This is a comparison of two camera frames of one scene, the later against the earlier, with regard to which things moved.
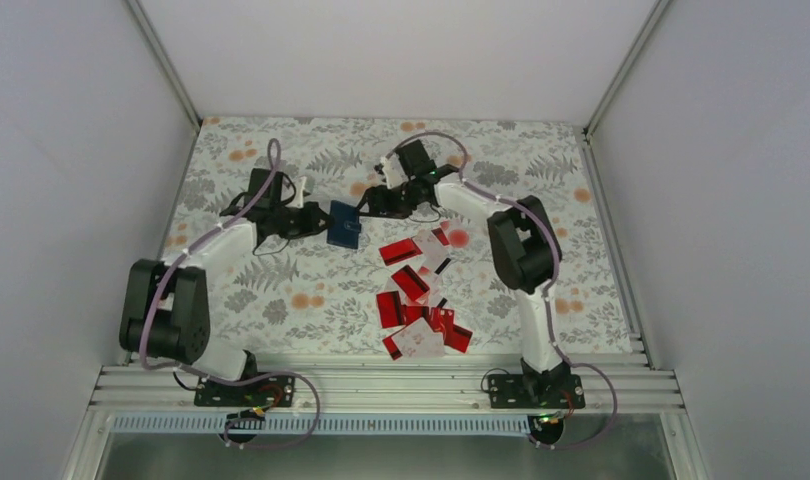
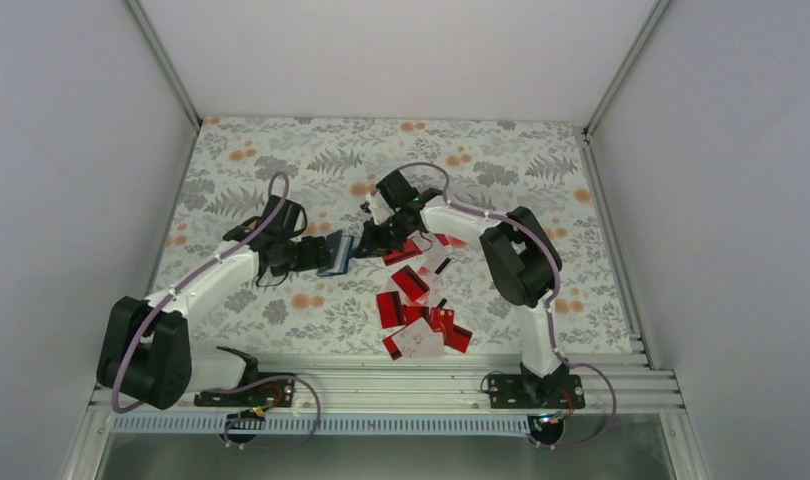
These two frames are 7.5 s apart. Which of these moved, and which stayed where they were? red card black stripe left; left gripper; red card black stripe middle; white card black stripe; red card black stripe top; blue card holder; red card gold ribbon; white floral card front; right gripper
Moved: left gripper; blue card holder; right gripper
Stayed: red card black stripe left; white floral card front; red card black stripe middle; red card gold ribbon; white card black stripe; red card black stripe top
